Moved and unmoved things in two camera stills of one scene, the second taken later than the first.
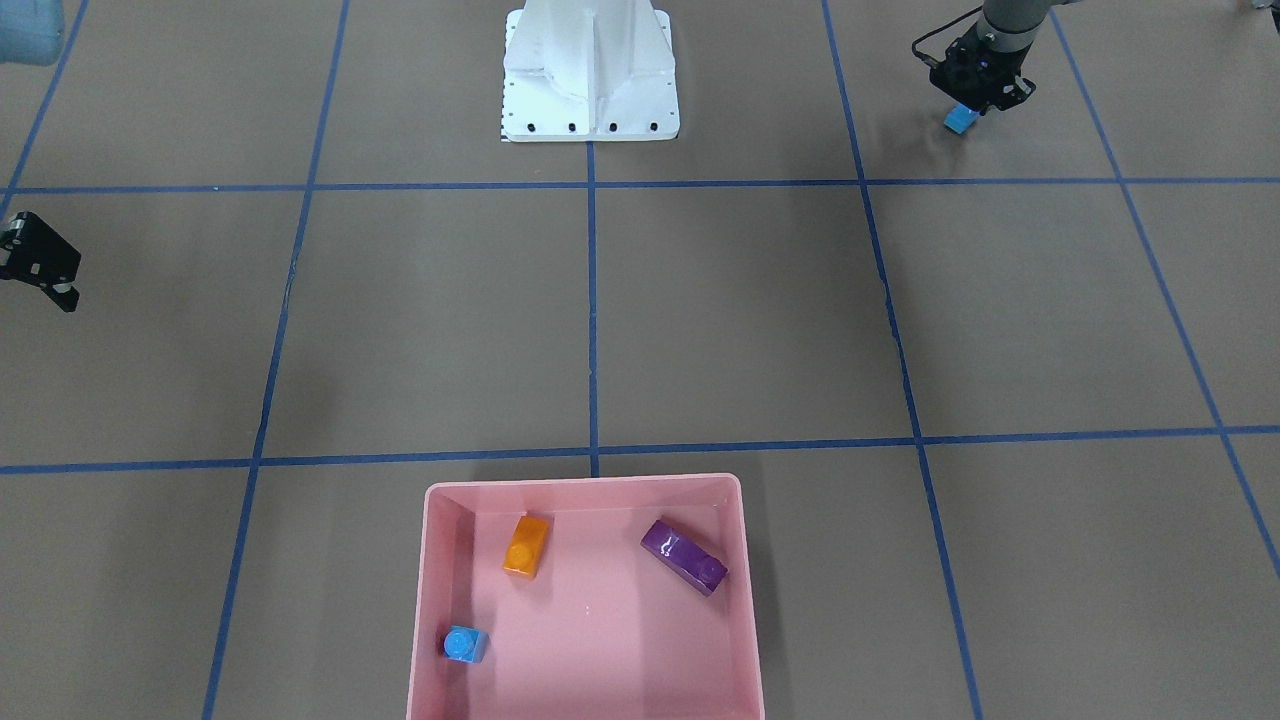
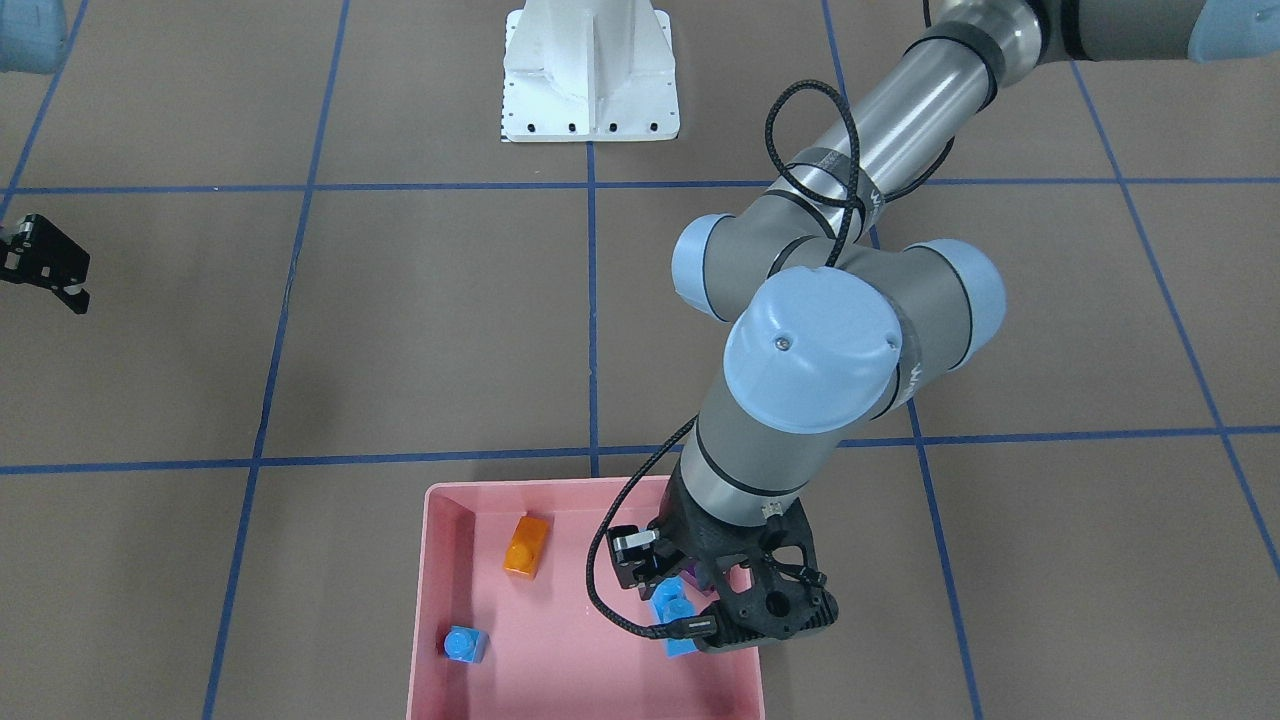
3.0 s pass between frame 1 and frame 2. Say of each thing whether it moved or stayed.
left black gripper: moved
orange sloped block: stayed
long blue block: moved
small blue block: stayed
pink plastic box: stayed
